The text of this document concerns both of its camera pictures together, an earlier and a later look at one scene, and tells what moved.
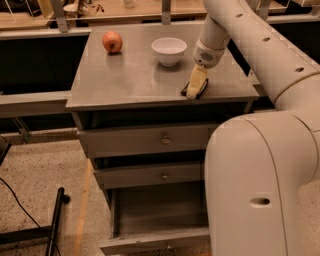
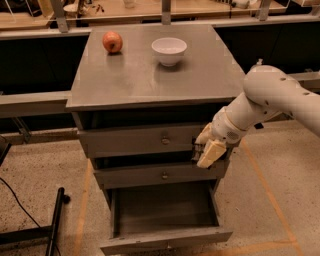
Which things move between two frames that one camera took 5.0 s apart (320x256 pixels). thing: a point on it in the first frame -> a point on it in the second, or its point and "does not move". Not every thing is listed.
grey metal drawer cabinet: x=148 y=141 does not move
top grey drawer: x=131 y=142 does not move
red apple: x=112 y=42 does not move
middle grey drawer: x=124 y=177 does not move
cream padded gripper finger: x=198 y=78 -> x=212 y=152
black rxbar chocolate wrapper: x=203 y=88 -> x=197 y=150
